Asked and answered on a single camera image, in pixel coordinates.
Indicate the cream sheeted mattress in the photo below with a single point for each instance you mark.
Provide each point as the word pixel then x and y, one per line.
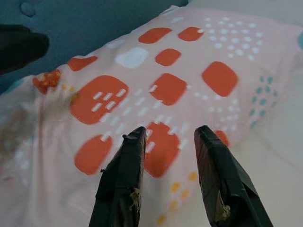
pixel 279 165

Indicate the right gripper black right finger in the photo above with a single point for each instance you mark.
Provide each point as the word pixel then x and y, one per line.
pixel 222 179

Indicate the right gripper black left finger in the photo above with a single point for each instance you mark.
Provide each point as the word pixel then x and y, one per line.
pixel 120 179

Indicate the blue upholstered headboard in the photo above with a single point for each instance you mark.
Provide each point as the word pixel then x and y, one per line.
pixel 82 21

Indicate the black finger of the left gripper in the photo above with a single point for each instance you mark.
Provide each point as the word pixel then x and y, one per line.
pixel 19 49

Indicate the pink dotted pillow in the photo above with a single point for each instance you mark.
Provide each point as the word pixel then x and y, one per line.
pixel 165 59

